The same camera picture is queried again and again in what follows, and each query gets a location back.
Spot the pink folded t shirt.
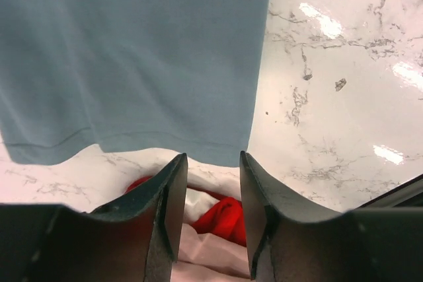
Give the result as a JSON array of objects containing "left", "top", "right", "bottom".
[{"left": 171, "top": 224, "right": 250, "bottom": 282}]

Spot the red folded t shirt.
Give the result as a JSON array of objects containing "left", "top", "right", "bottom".
[{"left": 124, "top": 176, "right": 248, "bottom": 248}]

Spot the blue grey t shirt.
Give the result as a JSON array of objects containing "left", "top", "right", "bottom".
[{"left": 1, "top": 0, "right": 269, "bottom": 167}]

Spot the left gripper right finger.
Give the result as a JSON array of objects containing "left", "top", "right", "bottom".
[{"left": 239, "top": 151, "right": 347, "bottom": 281}]

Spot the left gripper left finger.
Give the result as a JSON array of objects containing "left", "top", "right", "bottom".
[{"left": 89, "top": 153, "right": 188, "bottom": 281}]

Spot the white folded t shirt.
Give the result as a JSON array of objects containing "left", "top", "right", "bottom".
[{"left": 145, "top": 156, "right": 245, "bottom": 223}]

